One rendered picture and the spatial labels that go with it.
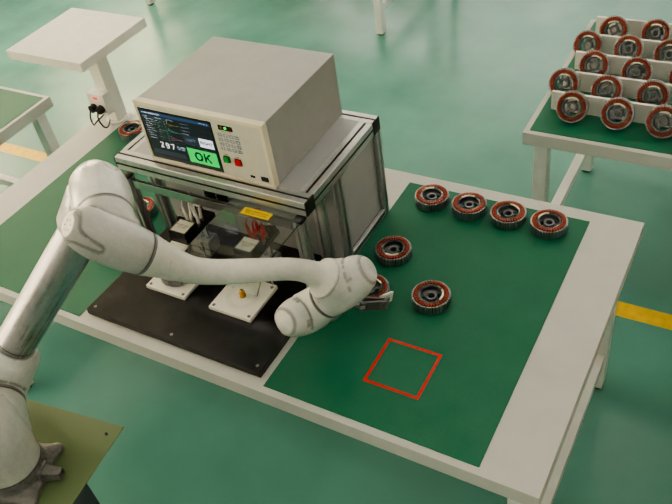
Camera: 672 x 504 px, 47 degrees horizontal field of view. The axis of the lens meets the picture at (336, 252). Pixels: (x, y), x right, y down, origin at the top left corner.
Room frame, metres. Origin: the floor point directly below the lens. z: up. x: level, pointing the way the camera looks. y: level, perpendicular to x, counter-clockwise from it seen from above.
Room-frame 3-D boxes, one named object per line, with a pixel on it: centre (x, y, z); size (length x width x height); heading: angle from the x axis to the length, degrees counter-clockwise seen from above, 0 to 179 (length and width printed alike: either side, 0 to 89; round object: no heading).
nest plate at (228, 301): (1.65, 0.29, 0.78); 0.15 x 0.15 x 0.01; 54
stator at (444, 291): (1.52, -0.25, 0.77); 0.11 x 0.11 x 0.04
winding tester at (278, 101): (1.98, 0.20, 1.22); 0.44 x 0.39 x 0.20; 54
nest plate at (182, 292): (1.79, 0.49, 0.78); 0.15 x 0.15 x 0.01; 54
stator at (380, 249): (1.74, -0.17, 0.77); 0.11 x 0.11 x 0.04
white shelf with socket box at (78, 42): (2.72, 0.79, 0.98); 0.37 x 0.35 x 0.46; 54
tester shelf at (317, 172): (1.98, 0.21, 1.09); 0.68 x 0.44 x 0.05; 54
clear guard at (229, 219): (1.61, 0.22, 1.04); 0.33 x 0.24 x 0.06; 144
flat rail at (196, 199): (1.80, 0.33, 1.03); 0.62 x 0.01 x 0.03; 54
